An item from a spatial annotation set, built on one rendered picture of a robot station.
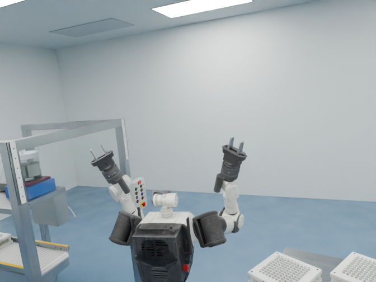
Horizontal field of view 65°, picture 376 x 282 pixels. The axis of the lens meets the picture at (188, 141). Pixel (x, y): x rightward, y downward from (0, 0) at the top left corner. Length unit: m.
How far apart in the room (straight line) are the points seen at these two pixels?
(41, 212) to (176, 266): 1.12
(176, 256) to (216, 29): 4.15
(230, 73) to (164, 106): 1.32
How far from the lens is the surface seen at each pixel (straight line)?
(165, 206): 1.46
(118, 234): 1.53
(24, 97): 6.13
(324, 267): 1.78
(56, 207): 2.08
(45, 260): 2.23
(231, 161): 1.41
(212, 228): 1.40
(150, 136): 5.57
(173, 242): 1.30
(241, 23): 4.94
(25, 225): 1.88
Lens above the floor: 1.82
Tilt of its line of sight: 10 degrees down
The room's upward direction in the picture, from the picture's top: 5 degrees counter-clockwise
